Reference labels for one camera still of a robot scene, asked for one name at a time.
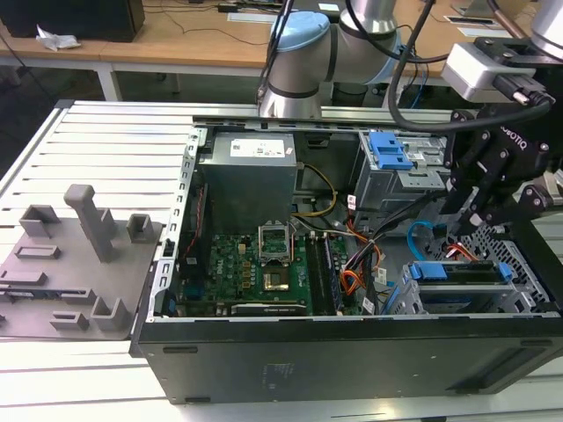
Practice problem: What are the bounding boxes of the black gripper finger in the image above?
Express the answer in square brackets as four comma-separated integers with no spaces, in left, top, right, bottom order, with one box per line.
[439,109,492,236]
[468,184,563,228]

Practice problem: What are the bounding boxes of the orange disk wire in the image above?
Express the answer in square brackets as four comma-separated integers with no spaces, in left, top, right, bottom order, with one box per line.
[444,243,494,270]

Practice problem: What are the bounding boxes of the hard disk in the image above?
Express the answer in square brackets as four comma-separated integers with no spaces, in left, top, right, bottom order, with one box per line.
[404,258,514,311]

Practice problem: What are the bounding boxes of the grey metal disk bay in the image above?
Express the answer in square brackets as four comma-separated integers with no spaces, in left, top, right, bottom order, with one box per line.
[386,219,552,316]

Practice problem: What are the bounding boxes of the black RAM slot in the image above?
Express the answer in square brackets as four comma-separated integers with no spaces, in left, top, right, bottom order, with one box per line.
[305,232,329,317]

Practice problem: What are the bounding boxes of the grey metal drive cage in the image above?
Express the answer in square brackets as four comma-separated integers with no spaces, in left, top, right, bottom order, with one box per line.
[355,129,458,215]

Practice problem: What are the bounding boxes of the blue plastic cage latch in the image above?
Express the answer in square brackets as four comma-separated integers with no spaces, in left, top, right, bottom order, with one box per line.
[369,131,415,171]

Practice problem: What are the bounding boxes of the long white paper sheet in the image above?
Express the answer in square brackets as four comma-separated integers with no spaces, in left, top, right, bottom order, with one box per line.
[457,25,503,39]

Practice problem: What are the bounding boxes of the wooden desk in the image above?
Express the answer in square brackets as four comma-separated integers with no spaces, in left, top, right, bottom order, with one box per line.
[0,0,285,105]
[386,0,536,109]

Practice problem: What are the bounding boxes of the RAM stick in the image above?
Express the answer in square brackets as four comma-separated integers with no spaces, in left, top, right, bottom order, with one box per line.
[323,235,345,311]

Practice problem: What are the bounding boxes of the metal socket cover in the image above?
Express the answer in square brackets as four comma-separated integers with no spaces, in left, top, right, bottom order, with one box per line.
[257,219,294,265]

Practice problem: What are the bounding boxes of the CPU socket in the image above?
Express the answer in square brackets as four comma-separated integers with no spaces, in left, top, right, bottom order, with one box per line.
[261,267,291,294]

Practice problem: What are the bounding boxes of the grey power supply unit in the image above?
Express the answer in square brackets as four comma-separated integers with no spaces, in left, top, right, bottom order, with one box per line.
[197,131,296,226]

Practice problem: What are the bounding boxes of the black graphics card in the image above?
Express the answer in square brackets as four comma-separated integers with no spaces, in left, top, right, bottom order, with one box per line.
[229,301,310,318]

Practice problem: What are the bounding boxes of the black PC case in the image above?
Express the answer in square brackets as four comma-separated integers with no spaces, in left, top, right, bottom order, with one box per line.
[128,114,563,405]

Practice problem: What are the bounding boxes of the green motherboard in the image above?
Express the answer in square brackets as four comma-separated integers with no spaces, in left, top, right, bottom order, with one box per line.
[179,197,367,317]

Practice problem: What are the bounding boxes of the grey parts rack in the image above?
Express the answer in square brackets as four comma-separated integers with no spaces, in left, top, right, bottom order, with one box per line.
[0,184,167,342]

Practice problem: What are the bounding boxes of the crumpled white paper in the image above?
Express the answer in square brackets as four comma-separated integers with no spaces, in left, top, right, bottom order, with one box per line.
[35,24,84,53]

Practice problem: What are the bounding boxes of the black box on desk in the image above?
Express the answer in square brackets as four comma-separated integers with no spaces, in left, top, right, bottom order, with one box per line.
[0,0,146,44]

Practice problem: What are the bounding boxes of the blue disk wire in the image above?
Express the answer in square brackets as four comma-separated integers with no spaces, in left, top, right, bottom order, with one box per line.
[406,220,446,266]

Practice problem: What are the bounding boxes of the black wire bundle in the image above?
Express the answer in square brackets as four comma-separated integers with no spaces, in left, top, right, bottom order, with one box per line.
[351,193,450,265]

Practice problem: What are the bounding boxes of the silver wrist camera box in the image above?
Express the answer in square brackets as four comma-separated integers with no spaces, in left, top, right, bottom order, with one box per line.
[441,41,536,103]

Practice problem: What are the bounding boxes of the black camera cable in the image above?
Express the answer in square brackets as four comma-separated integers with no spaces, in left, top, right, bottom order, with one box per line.
[388,0,556,134]

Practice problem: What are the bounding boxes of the blue hanging cable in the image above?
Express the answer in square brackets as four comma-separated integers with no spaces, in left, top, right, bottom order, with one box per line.
[406,43,431,110]

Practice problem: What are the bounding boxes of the black camera bracket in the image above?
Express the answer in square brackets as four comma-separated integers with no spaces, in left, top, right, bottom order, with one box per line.
[472,36,540,61]

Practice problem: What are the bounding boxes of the yellow and black wire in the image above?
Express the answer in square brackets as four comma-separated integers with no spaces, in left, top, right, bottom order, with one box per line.
[293,163,339,218]

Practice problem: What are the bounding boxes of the orange wire bundle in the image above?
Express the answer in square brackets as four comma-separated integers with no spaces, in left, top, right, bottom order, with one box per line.
[340,239,384,305]

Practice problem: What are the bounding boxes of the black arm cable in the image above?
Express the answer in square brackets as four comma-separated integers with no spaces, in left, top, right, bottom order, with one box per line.
[256,0,296,107]

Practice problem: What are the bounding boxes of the red flat wire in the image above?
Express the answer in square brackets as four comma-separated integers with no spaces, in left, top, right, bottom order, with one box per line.
[184,182,210,260]

